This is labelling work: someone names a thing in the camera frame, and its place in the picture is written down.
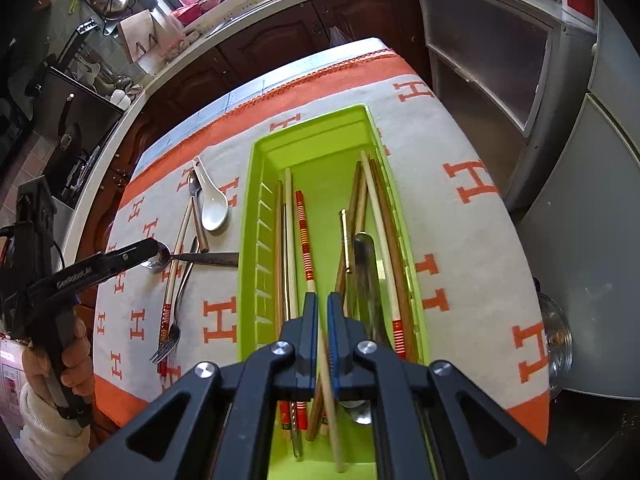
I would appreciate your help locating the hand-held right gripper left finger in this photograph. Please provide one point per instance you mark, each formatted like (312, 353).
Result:
(311, 340)

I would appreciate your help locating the red plastic basin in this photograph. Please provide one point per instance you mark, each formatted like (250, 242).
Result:
(192, 10)

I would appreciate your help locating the brown wooden chopstick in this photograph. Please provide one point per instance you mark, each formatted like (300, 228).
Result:
(278, 260)
(396, 260)
(351, 205)

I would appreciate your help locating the steel fork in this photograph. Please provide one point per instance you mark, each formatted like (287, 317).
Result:
(167, 342)

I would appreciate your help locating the white ceramic spoon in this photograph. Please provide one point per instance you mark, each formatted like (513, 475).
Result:
(215, 210)

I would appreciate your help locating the pink box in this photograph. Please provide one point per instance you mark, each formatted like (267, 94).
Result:
(12, 385)

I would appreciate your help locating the person's left hand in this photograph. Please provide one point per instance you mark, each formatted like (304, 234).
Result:
(79, 360)

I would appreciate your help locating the grey orange printed blanket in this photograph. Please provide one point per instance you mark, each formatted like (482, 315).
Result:
(475, 270)

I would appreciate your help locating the black stove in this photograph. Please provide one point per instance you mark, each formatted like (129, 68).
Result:
(75, 110)

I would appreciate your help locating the twisted steel chopstick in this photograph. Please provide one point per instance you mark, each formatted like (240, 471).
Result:
(345, 240)
(298, 435)

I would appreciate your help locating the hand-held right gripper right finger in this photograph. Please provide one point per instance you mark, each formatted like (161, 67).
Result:
(336, 350)

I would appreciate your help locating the glass pot lid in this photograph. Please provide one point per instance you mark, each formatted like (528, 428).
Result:
(557, 345)

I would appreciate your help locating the wooden cutting board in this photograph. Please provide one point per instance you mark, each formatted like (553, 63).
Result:
(142, 35)

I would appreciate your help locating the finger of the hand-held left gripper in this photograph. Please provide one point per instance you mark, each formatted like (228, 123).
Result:
(135, 255)

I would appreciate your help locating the large steel spoon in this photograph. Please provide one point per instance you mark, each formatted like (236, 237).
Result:
(372, 290)

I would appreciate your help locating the grey refrigerator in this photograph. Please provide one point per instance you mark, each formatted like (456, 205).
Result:
(600, 210)

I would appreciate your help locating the green plastic tray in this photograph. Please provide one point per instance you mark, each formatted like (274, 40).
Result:
(325, 160)

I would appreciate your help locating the person's left forearm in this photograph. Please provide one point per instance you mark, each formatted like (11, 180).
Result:
(50, 440)

